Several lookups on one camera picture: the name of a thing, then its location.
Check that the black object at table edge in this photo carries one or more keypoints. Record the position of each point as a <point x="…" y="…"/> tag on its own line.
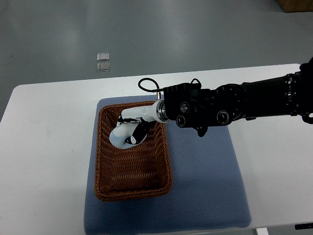
<point x="303" y="226"/>

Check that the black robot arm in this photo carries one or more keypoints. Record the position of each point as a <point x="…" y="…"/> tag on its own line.
<point x="191" y="106"/>

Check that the blue white egg-shaped toy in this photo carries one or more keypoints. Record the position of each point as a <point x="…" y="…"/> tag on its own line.
<point x="117" y="137"/>

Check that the upper clear floor plate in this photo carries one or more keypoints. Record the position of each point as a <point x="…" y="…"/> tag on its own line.
<point x="104" y="56"/>

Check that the white table leg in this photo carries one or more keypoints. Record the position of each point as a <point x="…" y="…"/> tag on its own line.
<point x="262" y="231"/>

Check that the blue cloth mat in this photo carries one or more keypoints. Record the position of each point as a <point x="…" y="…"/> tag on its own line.
<point x="207" y="191"/>

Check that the cardboard box corner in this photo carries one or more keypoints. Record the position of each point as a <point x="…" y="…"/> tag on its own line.
<point x="293" y="6"/>

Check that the brown wicker basket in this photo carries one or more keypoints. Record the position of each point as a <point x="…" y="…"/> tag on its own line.
<point x="138" y="172"/>

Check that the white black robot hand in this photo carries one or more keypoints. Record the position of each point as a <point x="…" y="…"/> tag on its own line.
<point x="138" y="120"/>

